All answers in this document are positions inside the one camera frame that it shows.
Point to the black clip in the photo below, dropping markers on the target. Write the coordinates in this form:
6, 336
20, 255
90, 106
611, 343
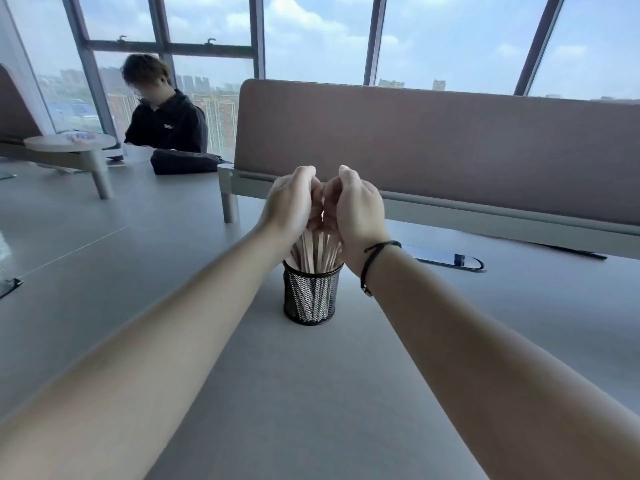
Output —
11, 287

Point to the grey divider support leg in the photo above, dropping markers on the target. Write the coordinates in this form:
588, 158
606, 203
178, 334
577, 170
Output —
228, 194

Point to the dark window frame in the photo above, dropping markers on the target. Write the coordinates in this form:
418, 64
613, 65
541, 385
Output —
257, 39

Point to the person's right forearm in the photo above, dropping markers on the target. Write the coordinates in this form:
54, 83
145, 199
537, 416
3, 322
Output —
480, 374

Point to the black mesh pen cup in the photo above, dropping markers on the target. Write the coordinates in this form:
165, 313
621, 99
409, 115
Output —
312, 299

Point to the bundle of wooden sticks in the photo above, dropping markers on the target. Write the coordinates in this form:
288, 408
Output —
315, 252

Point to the person's left hand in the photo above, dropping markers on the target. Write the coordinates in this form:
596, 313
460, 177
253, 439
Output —
287, 202

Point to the person's left forearm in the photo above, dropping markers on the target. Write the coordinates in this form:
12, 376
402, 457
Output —
150, 354

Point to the dark smartphone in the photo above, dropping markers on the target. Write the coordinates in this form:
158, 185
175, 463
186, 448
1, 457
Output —
442, 258

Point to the black bag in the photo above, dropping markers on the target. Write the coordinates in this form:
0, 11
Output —
187, 162

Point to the brown fabric desk divider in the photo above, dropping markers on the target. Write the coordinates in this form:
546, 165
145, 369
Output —
15, 109
450, 149

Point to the person's right fingers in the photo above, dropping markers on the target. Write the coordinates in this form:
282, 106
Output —
332, 204

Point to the person's left fingers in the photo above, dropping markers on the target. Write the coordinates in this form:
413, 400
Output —
314, 209

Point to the beige round desk stand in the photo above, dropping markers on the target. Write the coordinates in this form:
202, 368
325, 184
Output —
75, 149

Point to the person's right hand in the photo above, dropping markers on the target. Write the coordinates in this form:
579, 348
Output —
362, 219

